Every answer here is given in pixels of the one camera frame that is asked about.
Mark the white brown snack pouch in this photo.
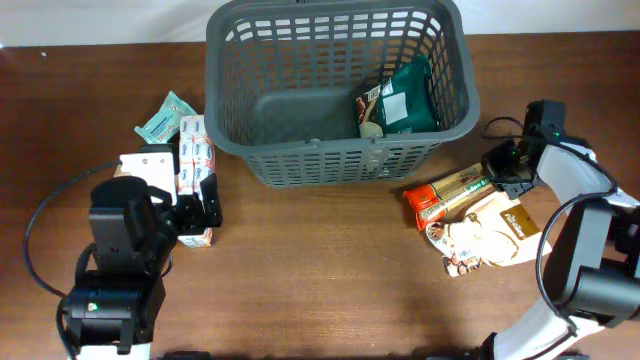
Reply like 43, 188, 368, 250
425, 192, 541, 277

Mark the dark green food bag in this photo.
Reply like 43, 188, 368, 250
355, 55, 439, 138

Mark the white Kleenex tissue multipack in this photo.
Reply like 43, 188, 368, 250
177, 115, 215, 248

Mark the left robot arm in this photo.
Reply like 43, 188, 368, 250
57, 175, 223, 359

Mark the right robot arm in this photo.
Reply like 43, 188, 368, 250
478, 100, 639, 360

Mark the orange San Remo spaghetti pack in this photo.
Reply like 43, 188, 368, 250
403, 163, 491, 231

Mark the teal wet wipes pack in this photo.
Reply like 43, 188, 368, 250
134, 91, 197, 144

